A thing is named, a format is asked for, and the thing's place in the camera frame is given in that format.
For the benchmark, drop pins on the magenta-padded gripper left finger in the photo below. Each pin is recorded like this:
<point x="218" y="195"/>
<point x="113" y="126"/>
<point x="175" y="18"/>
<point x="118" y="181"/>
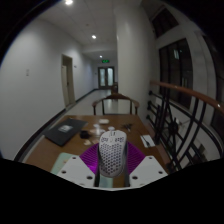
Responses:
<point x="76" y="170"/>

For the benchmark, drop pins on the black closed laptop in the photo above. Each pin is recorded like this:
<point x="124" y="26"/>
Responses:
<point x="65" y="130"/>

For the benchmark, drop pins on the small black box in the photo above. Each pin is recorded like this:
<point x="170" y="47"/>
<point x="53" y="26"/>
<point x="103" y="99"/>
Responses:
<point x="84" y="134"/>

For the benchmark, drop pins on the white honeycomb computer mouse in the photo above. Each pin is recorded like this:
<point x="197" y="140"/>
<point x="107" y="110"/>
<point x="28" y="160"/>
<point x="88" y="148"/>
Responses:
<point x="112" y="153"/>

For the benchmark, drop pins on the black railing with wooden handrail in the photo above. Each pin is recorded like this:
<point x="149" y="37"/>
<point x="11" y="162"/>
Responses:
<point x="186" y="91"/>

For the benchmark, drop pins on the small flat white box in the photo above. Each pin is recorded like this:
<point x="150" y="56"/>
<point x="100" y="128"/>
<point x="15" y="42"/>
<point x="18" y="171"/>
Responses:
<point x="103" y="121"/>

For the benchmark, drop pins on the wooden armchair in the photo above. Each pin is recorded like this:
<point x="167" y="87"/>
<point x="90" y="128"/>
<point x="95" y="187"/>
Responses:
<point x="115" y="96"/>

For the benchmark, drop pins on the green exit sign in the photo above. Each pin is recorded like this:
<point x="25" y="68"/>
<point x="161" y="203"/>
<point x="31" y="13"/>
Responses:
<point x="105" y="61"/>

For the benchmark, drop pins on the pale printed sticker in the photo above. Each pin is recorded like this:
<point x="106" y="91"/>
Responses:
<point x="87" y="142"/>

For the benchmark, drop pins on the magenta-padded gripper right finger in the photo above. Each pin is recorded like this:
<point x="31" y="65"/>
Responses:
<point x="148" y="170"/>

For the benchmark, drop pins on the dark framed window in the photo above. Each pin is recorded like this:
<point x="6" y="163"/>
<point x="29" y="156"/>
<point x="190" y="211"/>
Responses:
<point x="176" y="71"/>

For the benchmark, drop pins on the white printed sticker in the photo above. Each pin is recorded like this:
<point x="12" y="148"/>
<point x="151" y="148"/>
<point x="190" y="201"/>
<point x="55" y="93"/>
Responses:
<point x="96" y="126"/>
<point x="111" y="128"/>

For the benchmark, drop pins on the white notepad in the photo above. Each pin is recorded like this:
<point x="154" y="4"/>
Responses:
<point x="147" y="140"/>

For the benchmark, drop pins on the glazed double door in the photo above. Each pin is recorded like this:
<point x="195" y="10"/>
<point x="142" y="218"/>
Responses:
<point x="106" y="77"/>

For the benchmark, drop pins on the pale side door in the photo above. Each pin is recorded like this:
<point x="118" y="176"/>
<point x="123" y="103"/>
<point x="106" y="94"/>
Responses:
<point x="68" y="81"/>

